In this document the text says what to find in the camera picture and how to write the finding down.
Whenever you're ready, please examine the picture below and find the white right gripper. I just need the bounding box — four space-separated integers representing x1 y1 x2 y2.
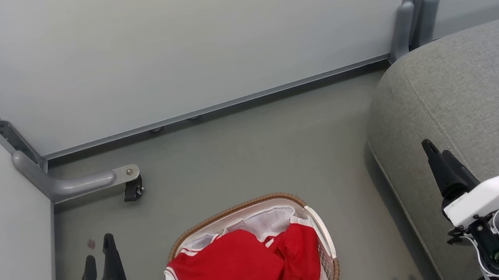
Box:
420 127 499 234

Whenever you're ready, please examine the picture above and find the red and white garment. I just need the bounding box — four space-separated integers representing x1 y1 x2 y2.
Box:
157 216 327 280

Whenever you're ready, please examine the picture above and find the grey fabric sofa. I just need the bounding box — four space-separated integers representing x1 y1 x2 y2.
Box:
350 14 499 280

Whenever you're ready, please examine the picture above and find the black caster wheel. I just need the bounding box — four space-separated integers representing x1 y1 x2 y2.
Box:
121 175 147 204

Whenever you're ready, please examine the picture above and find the grey partition foot bar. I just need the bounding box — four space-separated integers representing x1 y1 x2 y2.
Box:
11 131 144 210

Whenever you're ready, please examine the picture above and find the white laundry basket brown rim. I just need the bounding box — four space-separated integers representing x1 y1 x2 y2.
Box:
152 184 343 280

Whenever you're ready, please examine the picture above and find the white basket liner cloth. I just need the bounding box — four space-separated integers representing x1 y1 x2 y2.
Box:
176 202 305 256

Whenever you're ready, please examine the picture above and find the grey partition bottom rail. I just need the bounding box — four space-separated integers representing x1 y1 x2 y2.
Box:
34 52 399 162

